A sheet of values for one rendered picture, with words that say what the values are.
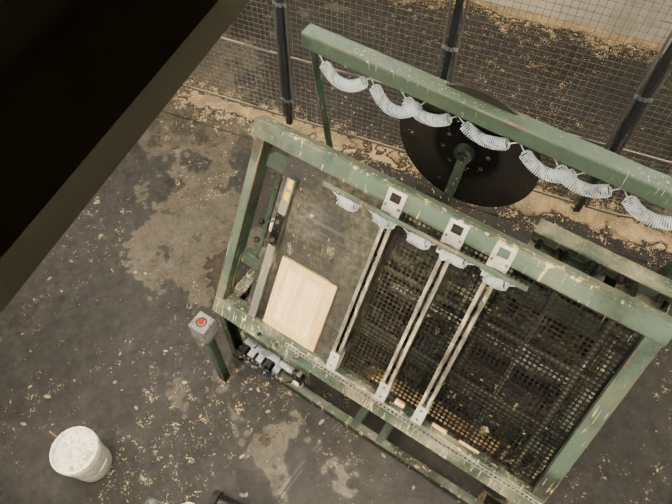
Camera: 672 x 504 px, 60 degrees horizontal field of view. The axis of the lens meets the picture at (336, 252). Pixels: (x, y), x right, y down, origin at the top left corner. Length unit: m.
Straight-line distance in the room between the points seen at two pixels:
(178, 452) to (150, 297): 1.27
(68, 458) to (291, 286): 1.81
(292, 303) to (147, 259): 1.96
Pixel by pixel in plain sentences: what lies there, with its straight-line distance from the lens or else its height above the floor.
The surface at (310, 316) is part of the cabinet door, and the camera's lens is 3.41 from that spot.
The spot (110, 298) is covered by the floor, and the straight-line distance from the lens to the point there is 4.99.
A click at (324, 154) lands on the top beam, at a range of 2.95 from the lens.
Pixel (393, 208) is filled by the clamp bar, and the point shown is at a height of 1.87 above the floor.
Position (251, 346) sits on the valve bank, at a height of 0.74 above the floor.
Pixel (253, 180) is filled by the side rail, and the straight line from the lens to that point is 3.28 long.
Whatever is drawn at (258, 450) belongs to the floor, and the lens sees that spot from 4.28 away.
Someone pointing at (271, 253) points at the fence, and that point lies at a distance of 3.36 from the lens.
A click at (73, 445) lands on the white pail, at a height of 0.35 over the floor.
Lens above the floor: 4.13
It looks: 57 degrees down
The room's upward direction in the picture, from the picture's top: 1 degrees clockwise
